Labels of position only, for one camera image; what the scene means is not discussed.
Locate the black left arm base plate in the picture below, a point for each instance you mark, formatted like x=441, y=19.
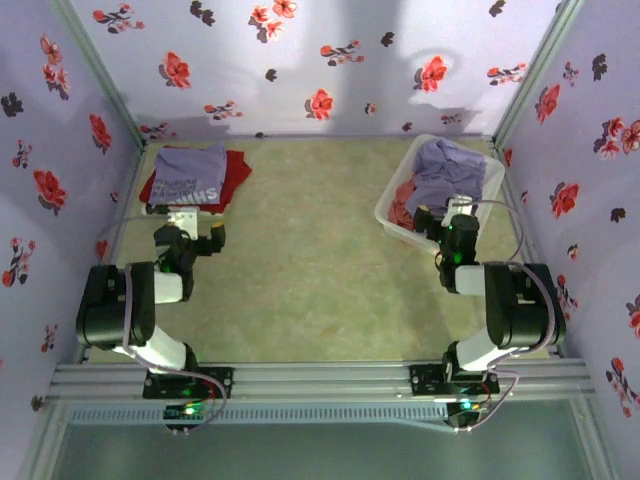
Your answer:
x=222, y=382

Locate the red folded t-shirt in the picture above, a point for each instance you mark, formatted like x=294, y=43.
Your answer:
x=237, y=172

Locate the aluminium corner post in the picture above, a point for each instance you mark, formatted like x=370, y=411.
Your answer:
x=537, y=75
x=97, y=75

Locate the plain purple t-shirt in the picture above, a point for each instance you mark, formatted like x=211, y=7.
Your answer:
x=447, y=170

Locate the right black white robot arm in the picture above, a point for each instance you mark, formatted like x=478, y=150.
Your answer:
x=520, y=310

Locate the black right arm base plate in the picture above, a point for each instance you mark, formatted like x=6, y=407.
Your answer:
x=422, y=382

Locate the purple t-shirt with white print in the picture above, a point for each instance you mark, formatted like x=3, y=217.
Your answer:
x=187, y=172

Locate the white plastic basket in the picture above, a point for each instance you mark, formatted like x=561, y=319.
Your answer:
x=487, y=190

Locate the aluminium side rail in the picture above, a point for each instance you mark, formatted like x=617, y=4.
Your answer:
x=525, y=250
x=120, y=225

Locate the control board with green light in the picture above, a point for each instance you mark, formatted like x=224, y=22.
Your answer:
x=187, y=412
x=465, y=412

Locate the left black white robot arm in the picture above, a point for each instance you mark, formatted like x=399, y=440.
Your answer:
x=110, y=310

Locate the pink crumpled t-shirt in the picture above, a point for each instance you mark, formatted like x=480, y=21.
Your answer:
x=400, y=207

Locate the thin aluminium wall bar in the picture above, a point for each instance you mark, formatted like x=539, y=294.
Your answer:
x=320, y=135

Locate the long aluminium mounting rail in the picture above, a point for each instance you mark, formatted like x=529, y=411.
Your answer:
x=320, y=380

